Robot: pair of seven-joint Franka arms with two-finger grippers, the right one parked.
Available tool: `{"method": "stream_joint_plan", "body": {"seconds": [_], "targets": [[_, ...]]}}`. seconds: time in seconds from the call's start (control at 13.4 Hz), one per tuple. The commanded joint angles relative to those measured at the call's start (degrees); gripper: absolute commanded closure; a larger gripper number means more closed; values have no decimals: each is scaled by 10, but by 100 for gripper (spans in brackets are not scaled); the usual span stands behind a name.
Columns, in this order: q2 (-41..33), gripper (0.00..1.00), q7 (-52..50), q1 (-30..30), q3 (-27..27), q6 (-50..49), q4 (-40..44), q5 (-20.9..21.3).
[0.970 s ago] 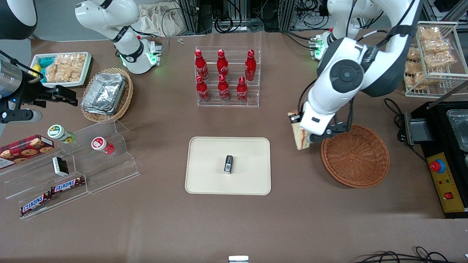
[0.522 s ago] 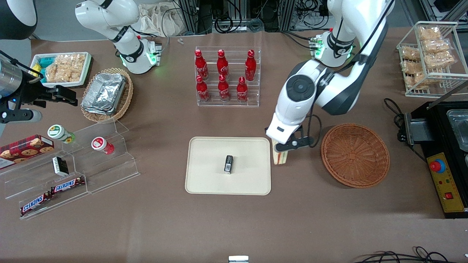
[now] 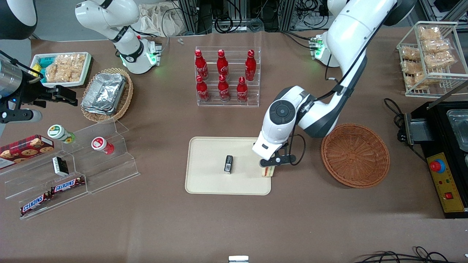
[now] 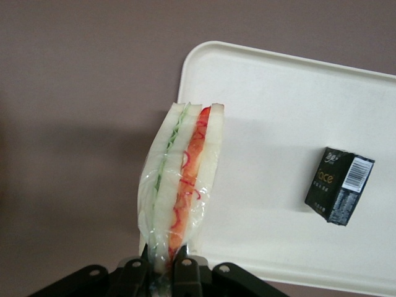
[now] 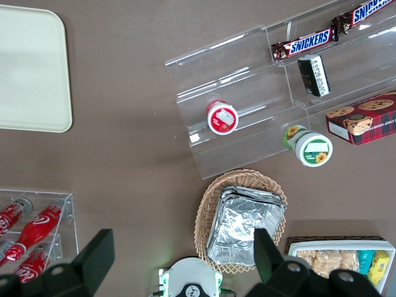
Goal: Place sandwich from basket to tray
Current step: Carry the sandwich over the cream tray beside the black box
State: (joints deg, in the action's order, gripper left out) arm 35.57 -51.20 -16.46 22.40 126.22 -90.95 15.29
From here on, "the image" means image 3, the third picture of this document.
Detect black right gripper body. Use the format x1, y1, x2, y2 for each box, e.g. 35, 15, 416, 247
15, 79, 55, 108

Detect white rectangular snack tray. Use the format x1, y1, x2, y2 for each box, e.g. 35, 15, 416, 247
29, 52, 93, 88

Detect oval light wicker basket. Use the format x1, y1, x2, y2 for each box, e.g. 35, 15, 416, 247
80, 68, 134, 123

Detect beige plastic tray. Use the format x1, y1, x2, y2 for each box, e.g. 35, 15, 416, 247
185, 137, 272, 196

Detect round brown wicker basket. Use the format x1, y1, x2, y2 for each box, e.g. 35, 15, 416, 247
321, 123, 390, 189

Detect rice cracker snack bag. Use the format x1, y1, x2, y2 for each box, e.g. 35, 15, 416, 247
45, 54, 86, 83

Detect green lidded cup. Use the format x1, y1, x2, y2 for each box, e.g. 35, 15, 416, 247
48, 125, 76, 144

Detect stacked aluminium foil trays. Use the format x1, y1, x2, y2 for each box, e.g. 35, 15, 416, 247
81, 73, 127, 116

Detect clear acrylic bottle rack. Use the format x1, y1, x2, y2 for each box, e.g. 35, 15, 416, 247
195, 46, 262, 107

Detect red cookie box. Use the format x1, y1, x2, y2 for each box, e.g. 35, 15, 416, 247
0, 134, 54, 169

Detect red lidded cup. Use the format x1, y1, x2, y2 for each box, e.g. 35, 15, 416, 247
91, 137, 115, 155

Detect red cola bottle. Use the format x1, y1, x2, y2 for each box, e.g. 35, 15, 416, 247
218, 74, 231, 102
245, 49, 257, 81
236, 76, 249, 103
194, 49, 209, 81
216, 49, 230, 79
196, 75, 211, 103

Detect black and white box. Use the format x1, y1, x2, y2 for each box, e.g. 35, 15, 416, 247
52, 156, 69, 176

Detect clear acrylic stepped stand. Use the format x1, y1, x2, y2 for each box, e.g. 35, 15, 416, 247
0, 119, 140, 220

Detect Snickers chocolate bar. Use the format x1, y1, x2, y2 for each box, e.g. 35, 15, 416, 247
20, 192, 53, 216
50, 176, 86, 194

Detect beige cloth bag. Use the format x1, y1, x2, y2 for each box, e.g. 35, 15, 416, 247
132, 3, 185, 36

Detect bagged fried snack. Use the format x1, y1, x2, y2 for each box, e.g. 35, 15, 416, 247
400, 47, 421, 62
419, 26, 442, 41
401, 60, 424, 75
406, 73, 445, 90
424, 51, 456, 69
422, 39, 451, 53

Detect black cooking appliance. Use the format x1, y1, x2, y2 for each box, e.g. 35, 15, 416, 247
404, 100, 468, 172

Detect yellow emergency stop box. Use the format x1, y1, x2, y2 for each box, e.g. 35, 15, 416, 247
420, 148, 468, 219

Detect clear glass pan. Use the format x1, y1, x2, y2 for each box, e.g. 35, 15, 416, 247
447, 110, 468, 152

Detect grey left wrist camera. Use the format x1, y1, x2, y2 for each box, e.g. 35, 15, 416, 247
260, 155, 297, 167

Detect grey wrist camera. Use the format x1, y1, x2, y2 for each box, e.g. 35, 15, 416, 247
260, 155, 297, 167
0, 109, 43, 123

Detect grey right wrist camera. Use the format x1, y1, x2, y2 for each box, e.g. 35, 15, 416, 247
0, 109, 43, 123

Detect coiled black cable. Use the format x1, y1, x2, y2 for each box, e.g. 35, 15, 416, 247
214, 15, 234, 34

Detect black appliance power cable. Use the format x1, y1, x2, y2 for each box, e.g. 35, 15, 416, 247
383, 98, 410, 143

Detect black floor cables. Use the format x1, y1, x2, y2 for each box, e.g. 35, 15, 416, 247
353, 247, 468, 263

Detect white wire rack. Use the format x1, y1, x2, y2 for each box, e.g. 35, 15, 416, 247
397, 21, 468, 98

